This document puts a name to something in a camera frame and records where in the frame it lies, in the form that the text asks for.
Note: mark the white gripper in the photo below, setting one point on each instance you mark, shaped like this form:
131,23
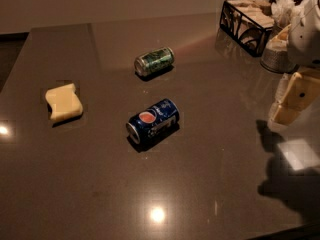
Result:
306,40

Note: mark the blue pepsi can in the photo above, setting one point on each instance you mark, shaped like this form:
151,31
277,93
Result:
147,124

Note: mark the green soda can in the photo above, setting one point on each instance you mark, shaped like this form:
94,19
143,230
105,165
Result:
153,61

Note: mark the silver mesh cup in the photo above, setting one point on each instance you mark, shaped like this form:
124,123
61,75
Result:
275,55

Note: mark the white plastic bag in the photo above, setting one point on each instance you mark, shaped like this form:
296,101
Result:
283,11

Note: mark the yellow sponge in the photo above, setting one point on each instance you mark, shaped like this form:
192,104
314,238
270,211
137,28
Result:
64,103

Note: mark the black wire basket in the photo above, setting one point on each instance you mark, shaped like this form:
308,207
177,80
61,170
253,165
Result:
248,22

